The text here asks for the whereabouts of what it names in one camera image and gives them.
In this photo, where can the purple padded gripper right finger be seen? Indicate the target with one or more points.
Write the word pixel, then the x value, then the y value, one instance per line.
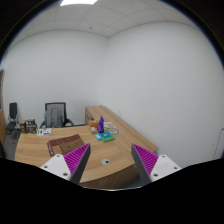
pixel 152 167

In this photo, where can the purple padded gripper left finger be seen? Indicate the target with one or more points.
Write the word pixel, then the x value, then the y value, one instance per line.
pixel 69 166

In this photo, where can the wooden L-shaped desk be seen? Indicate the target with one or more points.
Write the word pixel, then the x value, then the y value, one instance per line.
pixel 32 149

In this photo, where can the blue small box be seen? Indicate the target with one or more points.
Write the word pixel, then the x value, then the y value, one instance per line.
pixel 98 137

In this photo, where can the white green card packet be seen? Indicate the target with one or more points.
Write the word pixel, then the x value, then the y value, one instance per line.
pixel 44 131

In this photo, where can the green book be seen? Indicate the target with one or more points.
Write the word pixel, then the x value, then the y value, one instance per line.
pixel 107 136

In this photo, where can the orange box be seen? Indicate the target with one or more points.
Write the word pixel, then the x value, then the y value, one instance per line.
pixel 93 124

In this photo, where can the purple spray bottle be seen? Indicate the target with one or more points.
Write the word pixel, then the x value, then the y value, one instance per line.
pixel 100 127

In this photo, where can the black mesh office chair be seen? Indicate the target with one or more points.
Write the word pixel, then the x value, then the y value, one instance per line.
pixel 55 115

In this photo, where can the dark patterned box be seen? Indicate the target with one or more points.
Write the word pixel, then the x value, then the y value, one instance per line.
pixel 31 126

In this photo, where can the brown patterned box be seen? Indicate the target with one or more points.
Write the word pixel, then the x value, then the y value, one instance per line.
pixel 22 124

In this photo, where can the black side chair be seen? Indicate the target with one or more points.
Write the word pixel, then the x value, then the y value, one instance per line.
pixel 12 118

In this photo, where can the ceiling light panel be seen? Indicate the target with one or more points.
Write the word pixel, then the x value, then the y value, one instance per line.
pixel 73 2

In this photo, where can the grey cable grommet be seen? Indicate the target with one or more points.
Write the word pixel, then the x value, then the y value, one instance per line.
pixel 105 161

